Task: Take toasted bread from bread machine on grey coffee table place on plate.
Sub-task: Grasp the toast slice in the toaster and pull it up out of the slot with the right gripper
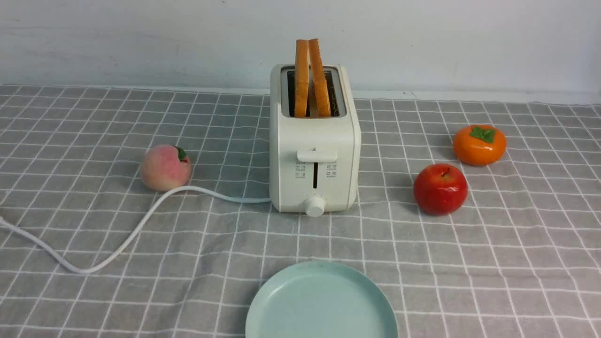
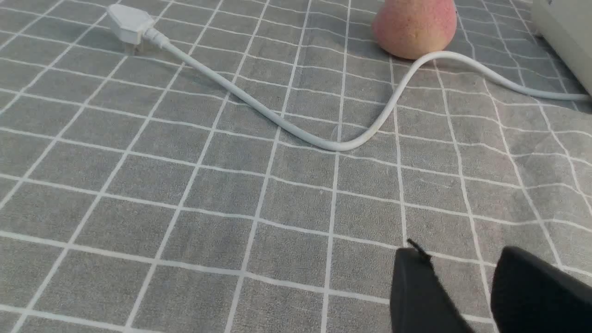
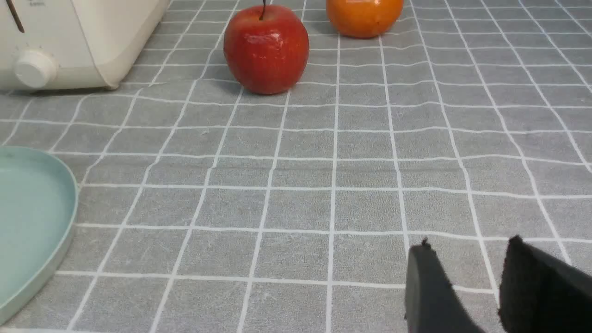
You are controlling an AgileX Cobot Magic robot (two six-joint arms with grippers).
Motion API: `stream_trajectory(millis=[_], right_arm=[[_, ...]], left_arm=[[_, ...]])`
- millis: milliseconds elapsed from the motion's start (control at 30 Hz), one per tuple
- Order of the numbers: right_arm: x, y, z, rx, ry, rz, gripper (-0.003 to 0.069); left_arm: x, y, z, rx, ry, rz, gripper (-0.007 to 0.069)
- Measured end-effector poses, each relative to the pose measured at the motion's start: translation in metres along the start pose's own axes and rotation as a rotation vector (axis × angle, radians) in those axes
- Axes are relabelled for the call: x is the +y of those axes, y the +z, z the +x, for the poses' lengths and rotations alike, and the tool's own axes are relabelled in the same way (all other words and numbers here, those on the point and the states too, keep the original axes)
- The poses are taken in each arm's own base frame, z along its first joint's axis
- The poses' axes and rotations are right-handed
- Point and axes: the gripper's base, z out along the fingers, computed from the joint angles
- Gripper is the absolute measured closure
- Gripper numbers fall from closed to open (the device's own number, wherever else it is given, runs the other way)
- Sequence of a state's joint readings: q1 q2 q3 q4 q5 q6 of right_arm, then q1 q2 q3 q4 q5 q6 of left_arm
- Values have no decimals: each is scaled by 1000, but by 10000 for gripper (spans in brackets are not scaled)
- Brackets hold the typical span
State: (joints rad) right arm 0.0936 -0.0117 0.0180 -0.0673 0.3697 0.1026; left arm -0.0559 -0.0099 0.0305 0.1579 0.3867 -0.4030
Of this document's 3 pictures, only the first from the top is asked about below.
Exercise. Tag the toast slice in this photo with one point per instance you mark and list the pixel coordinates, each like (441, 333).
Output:
(319, 80)
(301, 79)

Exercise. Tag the white two-slot toaster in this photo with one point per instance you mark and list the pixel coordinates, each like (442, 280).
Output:
(313, 161)

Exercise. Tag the light green plate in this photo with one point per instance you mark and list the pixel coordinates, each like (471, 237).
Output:
(320, 299)

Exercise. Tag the pink peach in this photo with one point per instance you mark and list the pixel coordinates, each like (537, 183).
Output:
(165, 167)

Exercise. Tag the red apple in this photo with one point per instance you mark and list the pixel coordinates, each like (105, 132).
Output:
(440, 189)

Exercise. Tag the orange persimmon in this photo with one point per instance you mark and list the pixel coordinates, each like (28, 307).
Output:
(479, 144)

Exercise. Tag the grey checked tablecloth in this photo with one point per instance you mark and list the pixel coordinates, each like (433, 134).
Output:
(520, 258)

